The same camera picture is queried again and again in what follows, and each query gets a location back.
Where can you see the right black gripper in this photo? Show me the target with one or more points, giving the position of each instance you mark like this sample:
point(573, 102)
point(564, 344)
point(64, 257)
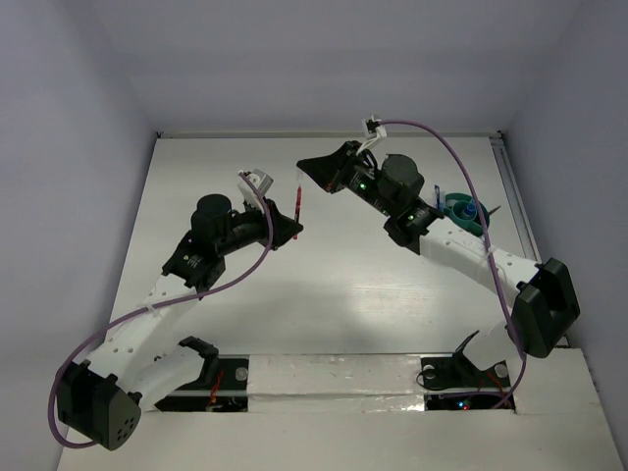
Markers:
point(331, 171)

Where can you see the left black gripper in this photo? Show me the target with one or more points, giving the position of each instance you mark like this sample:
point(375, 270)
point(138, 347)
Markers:
point(283, 227)

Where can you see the red pen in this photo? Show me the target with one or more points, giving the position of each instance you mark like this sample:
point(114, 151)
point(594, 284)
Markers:
point(297, 208)

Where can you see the correction fluid bottle blue cap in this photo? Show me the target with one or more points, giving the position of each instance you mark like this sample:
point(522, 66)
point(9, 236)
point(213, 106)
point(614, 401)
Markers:
point(469, 210)

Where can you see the blue grip clear pen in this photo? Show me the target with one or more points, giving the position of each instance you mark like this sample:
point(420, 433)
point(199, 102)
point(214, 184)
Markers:
point(438, 197)

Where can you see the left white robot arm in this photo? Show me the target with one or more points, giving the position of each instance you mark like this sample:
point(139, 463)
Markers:
point(99, 401)

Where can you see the teal round organizer container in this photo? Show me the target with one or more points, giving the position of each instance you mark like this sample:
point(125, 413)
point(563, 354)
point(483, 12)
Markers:
point(452, 209)

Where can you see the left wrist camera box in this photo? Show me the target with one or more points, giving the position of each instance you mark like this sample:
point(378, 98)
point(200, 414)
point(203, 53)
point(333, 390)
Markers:
point(254, 184)

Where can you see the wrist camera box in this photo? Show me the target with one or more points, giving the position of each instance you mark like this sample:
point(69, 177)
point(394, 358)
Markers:
point(374, 131)
point(254, 184)

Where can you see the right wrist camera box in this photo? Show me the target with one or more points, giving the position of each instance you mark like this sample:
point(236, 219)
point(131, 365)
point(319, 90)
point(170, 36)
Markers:
point(374, 131)

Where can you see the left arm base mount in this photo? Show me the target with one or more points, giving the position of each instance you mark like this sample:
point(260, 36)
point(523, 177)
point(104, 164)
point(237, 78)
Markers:
point(220, 386)

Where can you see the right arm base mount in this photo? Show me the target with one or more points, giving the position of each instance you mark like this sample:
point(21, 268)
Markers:
point(453, 383)

